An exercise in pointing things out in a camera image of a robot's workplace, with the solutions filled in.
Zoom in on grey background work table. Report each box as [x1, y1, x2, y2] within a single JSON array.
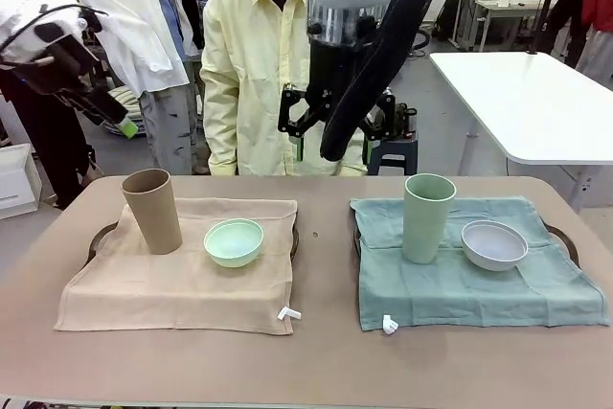
[[457, 0, 552, 54]]

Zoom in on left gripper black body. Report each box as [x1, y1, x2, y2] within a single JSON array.
[[9, 34, 101, 100]]

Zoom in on tall light green cup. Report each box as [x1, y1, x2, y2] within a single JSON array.
[[401, 173, 458, 265]]

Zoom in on teal cloth mat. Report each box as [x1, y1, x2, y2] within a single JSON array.
[[349, 195, 612, 332]]

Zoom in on person in yellow shirt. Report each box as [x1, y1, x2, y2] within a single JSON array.
[[199, 0, 370, 178]]

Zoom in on white box on floor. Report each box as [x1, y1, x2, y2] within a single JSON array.
[[0, 143, 39, 221]]

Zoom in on tall brown cup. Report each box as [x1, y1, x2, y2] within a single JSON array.
[[120, 168, 184, 256]]

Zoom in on dark brown handled tray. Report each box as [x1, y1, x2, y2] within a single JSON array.
[[352, 216, 580, 269], [87, 216, 302, 264]]

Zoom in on black device on stool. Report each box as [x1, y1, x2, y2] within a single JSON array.
[[390, 102, 419, 140]]

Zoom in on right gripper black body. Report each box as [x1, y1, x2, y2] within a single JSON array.
[[306, 37, 365, 111]]

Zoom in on black backpack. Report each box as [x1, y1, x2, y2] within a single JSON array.
[[433, 0, 461, 41]]

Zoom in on white side table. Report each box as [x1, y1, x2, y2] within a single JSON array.
[[428, 51, 613, 214]]

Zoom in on person in white coat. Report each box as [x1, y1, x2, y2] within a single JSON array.
[[74, 0, 205, 175]]

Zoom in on blue plastic stool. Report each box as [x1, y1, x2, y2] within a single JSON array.
[[366, 134, 419, 176]]

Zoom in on white bowl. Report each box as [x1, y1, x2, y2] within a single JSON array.
[[460, 219, 530, 272]]

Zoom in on small light green bowl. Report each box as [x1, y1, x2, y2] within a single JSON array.
[[203, 217, 265, 269]]

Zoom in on beige cloth mat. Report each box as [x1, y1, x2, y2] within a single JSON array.
[[53, 196, 301, 336]]

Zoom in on person's right forearm yellow sleeve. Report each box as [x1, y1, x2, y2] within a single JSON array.
[[200, 73, 240, 176]]

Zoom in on black cable sleeve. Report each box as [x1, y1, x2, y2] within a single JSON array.
[[319, 0, 468, 163]]

